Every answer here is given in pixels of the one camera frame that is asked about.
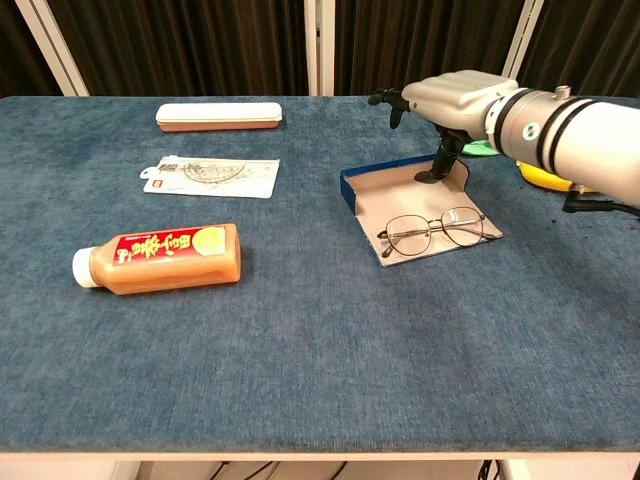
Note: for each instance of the blue table cloth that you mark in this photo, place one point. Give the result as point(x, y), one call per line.
point(320, 340)

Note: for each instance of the white slanted frame post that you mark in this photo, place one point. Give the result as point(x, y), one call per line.
point(522, 37)
point(52, 47)

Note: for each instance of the white pink pencil case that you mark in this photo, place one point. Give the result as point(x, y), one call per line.
point(218, 114)

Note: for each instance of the yellow banana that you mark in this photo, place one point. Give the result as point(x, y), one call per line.
point(542, 179)

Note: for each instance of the dark pleated curtain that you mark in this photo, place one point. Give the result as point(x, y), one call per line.
point(190, 45)

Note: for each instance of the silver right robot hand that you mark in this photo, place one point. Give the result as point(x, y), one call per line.
point(455, 100)

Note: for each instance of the green rubber glove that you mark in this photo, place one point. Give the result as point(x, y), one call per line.
point(477, 148)

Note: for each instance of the orange juice bottle red label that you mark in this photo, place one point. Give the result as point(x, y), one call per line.
point(165, 260)

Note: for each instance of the clear pouch with rulers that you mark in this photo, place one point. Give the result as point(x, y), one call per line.
point(215, 179)

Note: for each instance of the blue glasses case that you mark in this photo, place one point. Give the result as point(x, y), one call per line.
point(395, 197)

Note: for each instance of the thin metal eyeglasses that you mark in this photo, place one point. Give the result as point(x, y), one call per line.
point(407, 235)

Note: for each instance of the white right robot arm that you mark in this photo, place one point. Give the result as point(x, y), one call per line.
point(590, 137)

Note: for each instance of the white upright frame post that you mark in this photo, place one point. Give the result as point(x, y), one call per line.
point(320, 47)

